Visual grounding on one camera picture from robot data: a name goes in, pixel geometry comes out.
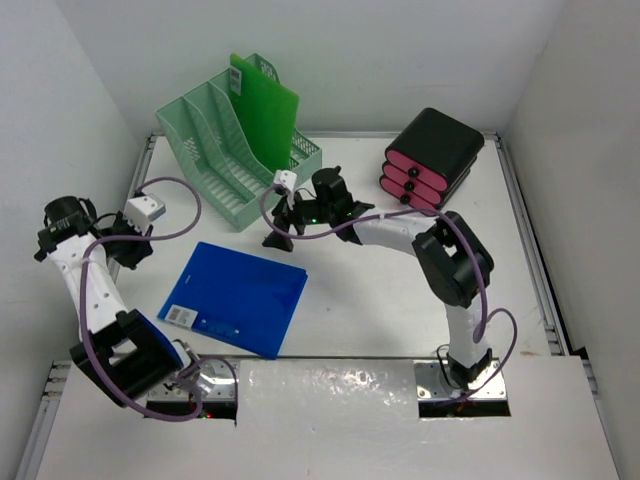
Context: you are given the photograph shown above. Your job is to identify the pink bottom drawer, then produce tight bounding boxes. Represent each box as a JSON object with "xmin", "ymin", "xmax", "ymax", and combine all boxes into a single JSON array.
[{"xmin": 379, "ymin": 176, "xmax": 442, "ymax": 209}]

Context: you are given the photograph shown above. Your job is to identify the mint green file organizer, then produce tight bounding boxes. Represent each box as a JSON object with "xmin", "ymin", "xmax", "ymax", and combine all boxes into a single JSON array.
[{"xmin": 154, "ymin": 52, "xmax": 324, "ymax": 234}]

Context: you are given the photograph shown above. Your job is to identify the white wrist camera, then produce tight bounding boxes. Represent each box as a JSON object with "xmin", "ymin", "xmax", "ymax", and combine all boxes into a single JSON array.
[
  {"xmin": 123, "ymin": 194, "xmax": 166, "ymax": 234},
  {"xmin": 273, "ymin": 170, "xmax": 297, "ymax": 210}
]

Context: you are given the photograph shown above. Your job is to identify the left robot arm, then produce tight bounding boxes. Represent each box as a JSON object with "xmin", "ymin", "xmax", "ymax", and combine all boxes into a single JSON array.
[{"xmin": 34, "ymin": 193, "xmax": 192, "ymax": 400}]

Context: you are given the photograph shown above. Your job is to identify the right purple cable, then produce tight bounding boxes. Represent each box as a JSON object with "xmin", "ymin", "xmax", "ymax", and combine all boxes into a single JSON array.
[{"xmin": 260, "ymin": 185, "xmax": 519, "ymax": 401}]

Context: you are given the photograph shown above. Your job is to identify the white front panel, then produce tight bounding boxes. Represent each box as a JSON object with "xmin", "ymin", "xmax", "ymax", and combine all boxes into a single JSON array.
[{"xmin": 39, "ymin": 357, "xmax": 617, "ymax": 479}]

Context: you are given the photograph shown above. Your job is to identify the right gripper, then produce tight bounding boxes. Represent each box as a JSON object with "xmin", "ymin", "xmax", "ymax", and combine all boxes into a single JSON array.
[{"xmin": 264, "ymin": 187, "xmax": 335, "ymax": 252}]

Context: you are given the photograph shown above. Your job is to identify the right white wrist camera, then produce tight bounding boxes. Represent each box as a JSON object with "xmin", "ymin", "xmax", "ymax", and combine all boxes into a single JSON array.
[{"xmin": 273, "ymin": 170, "xmax": 297, "ymax": 210}]

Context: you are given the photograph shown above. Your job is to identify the black drawer cabinet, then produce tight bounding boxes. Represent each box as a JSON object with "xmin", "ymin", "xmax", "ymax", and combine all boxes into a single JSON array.
[{"xmin": 383, "ymin": 108, "xmax": 485, "ymax": 208}]

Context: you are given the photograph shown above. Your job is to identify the pink top drawer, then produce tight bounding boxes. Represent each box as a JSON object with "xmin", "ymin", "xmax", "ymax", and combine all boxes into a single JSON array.
[{"xmin": 383, "ymin": 150, "xmax": 449, "ymax": 192}]

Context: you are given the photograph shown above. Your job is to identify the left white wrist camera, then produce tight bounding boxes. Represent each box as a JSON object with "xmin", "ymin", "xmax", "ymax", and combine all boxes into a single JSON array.
[{"xmin": 123, "ymin": 194, "xmax": 166, "ymax": 234}]

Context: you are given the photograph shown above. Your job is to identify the blue file folder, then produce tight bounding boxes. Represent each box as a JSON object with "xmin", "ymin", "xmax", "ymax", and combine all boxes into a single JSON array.
[{"xmin": 157, "ymin": 242, "xmax": 308, "ymax": 359}]

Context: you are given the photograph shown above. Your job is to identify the pink drawer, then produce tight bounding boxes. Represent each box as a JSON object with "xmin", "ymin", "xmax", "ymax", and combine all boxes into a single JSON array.
[
  {"xmin": 379, "ymin": 176, "xmax": 442, "ymax": 209},
  {"xmin": 380, "ymin": 162, "xmax": 444, "ymax": 205},
  {"xmin": 383, "ymin": 150, "xmax": 449, "ymax": 192}
]

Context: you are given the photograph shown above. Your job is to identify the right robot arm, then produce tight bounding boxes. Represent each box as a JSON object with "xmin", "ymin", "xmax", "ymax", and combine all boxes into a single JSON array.
[{"xmin": 261, "ymin": 167, "xmax": 494, "ymax": 388}]

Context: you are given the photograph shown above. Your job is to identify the green clip file folder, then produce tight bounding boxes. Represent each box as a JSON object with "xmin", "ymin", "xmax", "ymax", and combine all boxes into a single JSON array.
[{"xmin": 229, "ymin": 54, "xmax": 299, "ymax": 172}]

